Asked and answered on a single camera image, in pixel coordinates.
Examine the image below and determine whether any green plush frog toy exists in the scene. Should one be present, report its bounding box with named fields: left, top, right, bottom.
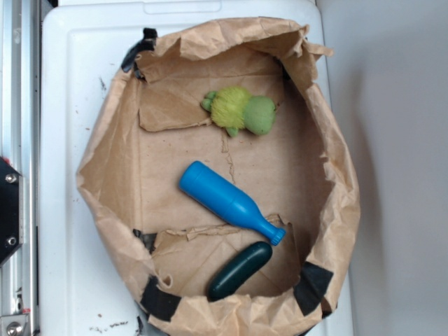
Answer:
left=200, top=86, right=277, bottom=137

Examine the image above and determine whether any dark green plastic cucumber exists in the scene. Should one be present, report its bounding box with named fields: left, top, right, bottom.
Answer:
left=207, top=241, right=273, bottom=302

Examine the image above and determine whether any brown paper bag liner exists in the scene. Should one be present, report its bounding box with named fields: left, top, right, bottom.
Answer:
left=76, top=17, right=361, bottom=335

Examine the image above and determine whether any blue plastic bottle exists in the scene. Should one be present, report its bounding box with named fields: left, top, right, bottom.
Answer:
left=179, top=161, right=286, bottom=246

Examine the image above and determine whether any black metal bracket plate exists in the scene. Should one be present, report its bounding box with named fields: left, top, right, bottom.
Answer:
left=0, top=157, right=22, bottom=267

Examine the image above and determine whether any aluminium frame rail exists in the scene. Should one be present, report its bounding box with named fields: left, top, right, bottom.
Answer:
left=1, top=1, right=41, bottom=335

